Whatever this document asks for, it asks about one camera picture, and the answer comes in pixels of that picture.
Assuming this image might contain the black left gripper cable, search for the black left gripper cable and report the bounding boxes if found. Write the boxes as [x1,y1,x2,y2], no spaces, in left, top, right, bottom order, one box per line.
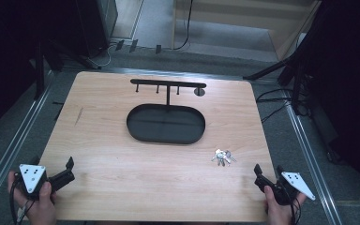
[8,175,32,225]

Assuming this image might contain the white floor cable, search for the white floor cable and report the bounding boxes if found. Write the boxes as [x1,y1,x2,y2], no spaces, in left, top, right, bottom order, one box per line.
[86,43,113,68]

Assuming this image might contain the light wooden furniture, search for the light wooden furniture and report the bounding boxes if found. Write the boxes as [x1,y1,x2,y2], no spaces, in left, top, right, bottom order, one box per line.
[171,0,323,62]

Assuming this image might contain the dark cabinet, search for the dark cabinet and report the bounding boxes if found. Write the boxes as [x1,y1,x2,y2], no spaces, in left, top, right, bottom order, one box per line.
[73,0,119,58]

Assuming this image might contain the person's right hand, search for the person's right hand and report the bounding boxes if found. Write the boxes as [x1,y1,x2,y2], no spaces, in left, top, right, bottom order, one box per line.
[263,185,308,225]

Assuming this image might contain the black floor cables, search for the black floor cables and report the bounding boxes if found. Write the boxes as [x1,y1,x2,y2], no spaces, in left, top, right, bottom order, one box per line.
[255,87,296,124]

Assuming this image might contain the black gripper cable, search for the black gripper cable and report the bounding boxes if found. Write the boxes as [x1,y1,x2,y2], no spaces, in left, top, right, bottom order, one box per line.
[288,196,303,225]
[8,175,32,225]

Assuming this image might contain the black hanging cable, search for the black hanging cable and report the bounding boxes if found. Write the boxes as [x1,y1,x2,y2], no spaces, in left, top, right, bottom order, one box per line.
[172,0,195,52]

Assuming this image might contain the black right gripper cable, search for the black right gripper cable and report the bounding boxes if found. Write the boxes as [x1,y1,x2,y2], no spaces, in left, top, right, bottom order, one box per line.
[288,196,303,225]

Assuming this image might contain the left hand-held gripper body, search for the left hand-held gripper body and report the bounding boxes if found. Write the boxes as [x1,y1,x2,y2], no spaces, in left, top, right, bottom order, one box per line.
[14,163,76,202]

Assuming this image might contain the black key holder stand with tray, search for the black key holder stand with tray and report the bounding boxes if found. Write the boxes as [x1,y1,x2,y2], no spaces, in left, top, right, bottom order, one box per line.
[126,78,207,145]

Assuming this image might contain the bunch of silver keys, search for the bunch of silver keys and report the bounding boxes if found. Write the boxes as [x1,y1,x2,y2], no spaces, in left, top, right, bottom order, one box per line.
[211,148,238,168]

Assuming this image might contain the metal floor rail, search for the metal floor rail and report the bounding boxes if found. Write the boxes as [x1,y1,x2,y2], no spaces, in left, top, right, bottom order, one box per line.
[282,90,345,225]
[0,83,54,217]

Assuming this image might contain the person's left hand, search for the person's left hand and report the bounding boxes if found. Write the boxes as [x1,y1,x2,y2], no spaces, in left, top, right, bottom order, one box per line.
[7,171,57,225]

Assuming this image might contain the black metal stand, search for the black metal stand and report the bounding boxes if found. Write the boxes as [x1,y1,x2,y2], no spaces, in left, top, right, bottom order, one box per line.
[243,40,313,116]
[32,37,102,101]

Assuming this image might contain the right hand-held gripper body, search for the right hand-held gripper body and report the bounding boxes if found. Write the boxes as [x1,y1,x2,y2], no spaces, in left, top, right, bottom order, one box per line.
[254,170,316,206]

